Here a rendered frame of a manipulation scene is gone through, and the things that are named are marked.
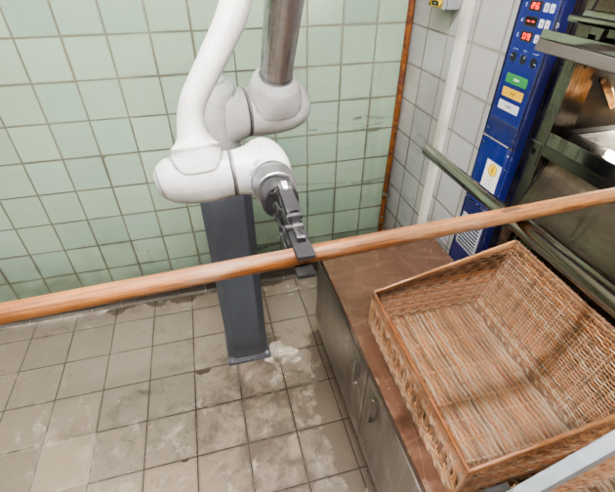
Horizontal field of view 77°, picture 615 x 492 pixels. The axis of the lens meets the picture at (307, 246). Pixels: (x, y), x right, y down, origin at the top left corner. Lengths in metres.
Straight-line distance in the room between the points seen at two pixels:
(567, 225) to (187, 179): 0.99
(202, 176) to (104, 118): 1.07
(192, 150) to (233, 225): 0.63
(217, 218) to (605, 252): 1.14
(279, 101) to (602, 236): 0.95
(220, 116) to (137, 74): 0.61
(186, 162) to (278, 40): 0.48
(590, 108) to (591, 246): 0.38
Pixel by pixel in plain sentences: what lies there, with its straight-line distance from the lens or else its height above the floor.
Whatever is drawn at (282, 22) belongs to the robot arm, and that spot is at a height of 1.43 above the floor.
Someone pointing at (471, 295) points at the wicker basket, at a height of 0.64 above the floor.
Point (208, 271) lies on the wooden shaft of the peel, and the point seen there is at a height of 1.19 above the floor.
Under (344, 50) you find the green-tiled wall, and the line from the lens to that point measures 1.88.
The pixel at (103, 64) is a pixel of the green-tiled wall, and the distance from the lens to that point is 1.81.
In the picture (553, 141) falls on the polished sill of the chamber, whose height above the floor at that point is 1.16.
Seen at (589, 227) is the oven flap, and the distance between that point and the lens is 1.24.
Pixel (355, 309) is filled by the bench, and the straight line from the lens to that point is 1.39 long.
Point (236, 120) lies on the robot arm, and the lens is 1.28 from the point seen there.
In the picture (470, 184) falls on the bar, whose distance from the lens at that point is 0.94.
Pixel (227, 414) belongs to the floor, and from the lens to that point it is 1.85.
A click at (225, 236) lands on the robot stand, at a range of 1.46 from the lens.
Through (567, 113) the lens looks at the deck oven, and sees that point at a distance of 1.31.
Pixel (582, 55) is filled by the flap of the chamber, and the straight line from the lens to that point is 1.05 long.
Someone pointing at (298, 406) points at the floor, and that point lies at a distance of 1.83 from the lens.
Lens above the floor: 1.59
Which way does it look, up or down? 38 degrees down
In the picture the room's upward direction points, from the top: straight up
